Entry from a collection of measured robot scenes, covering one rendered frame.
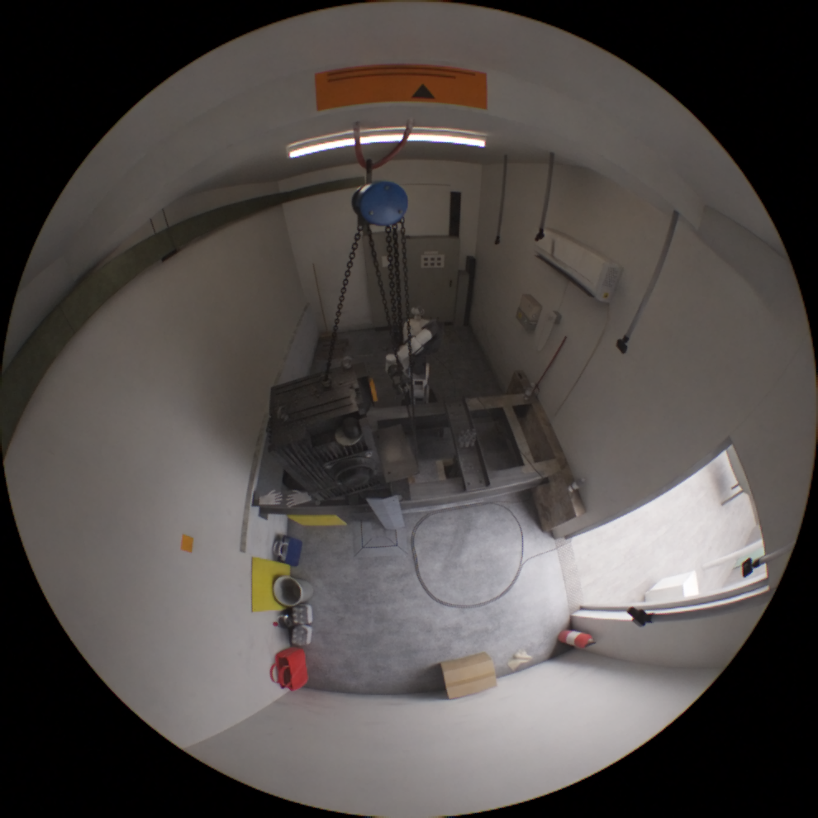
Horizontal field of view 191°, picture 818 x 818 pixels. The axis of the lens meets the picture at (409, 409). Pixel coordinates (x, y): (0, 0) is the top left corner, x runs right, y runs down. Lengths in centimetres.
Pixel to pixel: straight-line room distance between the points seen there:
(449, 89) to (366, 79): 20
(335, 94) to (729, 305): 162
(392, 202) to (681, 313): 146
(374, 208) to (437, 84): 42
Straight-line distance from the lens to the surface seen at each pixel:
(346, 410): 115
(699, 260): 161
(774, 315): 149
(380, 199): 79
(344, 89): 77
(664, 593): 361
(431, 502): 215
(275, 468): 233
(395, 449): 180
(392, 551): 249
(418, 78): 79
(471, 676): 250
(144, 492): 161
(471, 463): 205
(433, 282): 405
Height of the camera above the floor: 248
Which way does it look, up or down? 52 degrees down
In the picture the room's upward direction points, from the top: 3 degrees counter-clockwise
